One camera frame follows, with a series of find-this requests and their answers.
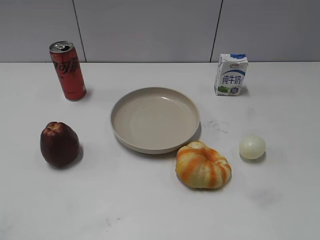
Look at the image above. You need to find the orange striped croissant bread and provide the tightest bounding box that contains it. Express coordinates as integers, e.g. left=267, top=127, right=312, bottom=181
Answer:
left=175, top=141, right=232, bottom=189

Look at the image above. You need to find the beige round plate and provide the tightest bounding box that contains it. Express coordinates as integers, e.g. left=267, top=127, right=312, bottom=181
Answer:
left=110, top=87, right=201, bottom=155

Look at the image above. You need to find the white blue milk carton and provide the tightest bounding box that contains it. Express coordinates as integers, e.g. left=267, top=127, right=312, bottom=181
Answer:
left=213, top=53, right=249, bottom=96

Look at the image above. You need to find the white peeled onion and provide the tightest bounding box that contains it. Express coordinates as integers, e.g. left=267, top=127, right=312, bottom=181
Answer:
left=239, top=135, right=267, bottom=160

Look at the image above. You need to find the dark red wax apple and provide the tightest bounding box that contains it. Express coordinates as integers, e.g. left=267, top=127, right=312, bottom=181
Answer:
left=40, top=121, right=80, bottom=169

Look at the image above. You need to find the red cola can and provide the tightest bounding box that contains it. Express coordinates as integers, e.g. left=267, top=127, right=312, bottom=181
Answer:
left=49, top=40, right=87, bottom=101

